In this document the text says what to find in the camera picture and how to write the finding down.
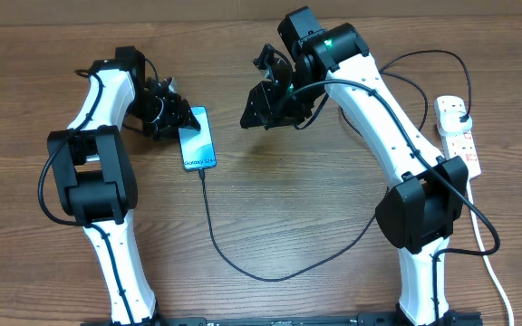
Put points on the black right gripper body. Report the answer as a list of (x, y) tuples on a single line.
[(299, 106)]

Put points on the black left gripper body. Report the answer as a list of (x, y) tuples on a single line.
[(159, 115)]

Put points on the blue Samsung Galaxy smartphone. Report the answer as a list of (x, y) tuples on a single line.
[(197, 149)]

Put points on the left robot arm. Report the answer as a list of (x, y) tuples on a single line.
[(88, 180)]

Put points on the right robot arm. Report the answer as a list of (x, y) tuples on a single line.
[(425, 189)]

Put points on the white charger plug adapter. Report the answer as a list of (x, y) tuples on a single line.
[(450, 124)]

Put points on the white power strip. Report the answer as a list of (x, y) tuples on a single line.
[(461, 145)]

